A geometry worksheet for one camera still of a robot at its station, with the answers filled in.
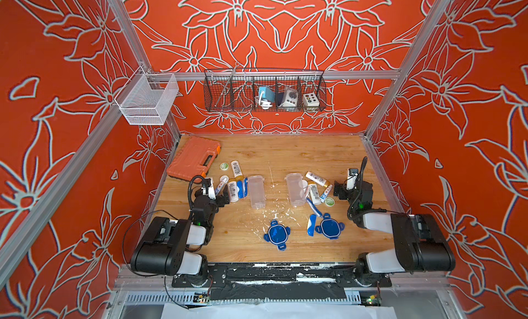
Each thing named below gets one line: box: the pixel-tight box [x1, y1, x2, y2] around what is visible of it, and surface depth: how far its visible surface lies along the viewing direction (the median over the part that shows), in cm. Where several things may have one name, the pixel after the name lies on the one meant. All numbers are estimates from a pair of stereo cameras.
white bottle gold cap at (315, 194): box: [308, 183, 322, 205], surface depth 94 cm
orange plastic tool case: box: [167, 136, 222, 182], surface depth 106 cm
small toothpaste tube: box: [319, 184, 333, 203], surface depth 96 cm
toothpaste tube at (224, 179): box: [215, 174, 229, 196], surface depth 100 cm
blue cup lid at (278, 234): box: [263, 219, 291, 252], surface depth 84 cm
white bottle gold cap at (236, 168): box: [230, 160, 243, 179], surface depth 105 cm
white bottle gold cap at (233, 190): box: [228, 177, 240, 203], surface depth 97 cm
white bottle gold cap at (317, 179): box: [305, 171, 331, 188], surface depth 100 cm
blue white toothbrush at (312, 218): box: [305, 197, 323, 237], surface depth 87 cm
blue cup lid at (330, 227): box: [314, 212, 346, 240], surface depth 86 cm
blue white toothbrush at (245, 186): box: [242, 177, 249, 198], surface depth 98 cm
